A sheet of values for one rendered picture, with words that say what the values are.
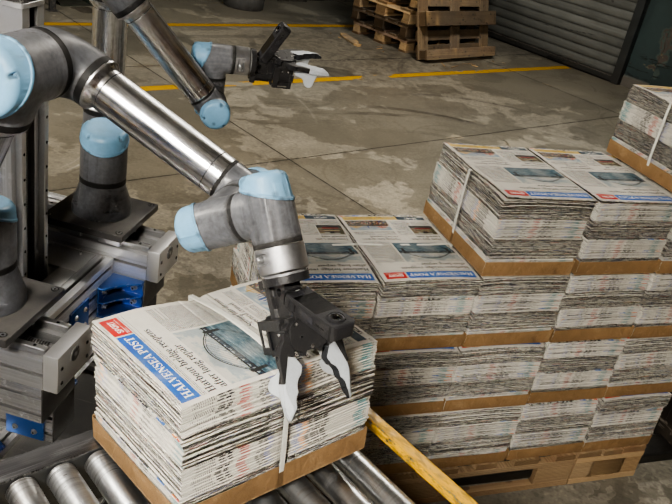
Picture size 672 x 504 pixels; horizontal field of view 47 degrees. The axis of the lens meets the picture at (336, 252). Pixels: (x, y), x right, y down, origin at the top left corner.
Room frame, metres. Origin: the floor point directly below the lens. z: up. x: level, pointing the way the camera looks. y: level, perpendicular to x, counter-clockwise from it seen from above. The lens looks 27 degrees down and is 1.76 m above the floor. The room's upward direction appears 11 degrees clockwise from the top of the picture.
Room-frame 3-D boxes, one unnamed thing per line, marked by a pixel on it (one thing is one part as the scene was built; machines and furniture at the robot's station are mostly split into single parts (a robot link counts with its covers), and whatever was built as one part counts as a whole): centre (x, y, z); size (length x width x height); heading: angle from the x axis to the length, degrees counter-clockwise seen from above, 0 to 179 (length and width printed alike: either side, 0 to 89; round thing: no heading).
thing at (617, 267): (2.17, -0.71, 0.86); 0.38 x 0.29 x 0.04; 25
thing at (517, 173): (2.05, -0.45, 1.06); 0.37 x 0.29 x 0.01; 24
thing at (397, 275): (2.00, -0.32, 0.42); 1.17 x 0.39 x 0.83; 114
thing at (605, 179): (2.17, -0.71, 1.06); 0.37 x 0.28 x 0.01; 25
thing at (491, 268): (2.05, -0.44, 0.86); 0.38 x 0.29 x 0.04; 24
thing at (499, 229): (2.05, -0.44, 0.95); 0.38 x 0.29 x 0.23; 24
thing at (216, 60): (2.02, 0.42, 1.21); 0.11 x 0.08 x 0.09; 109
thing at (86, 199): (1.80, 0.63, 0.87); 0.15 x 0.15 x 0.10
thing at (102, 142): (1.81, 0.63, 0.98); 0.13 x 0.12 x 0.14; 19
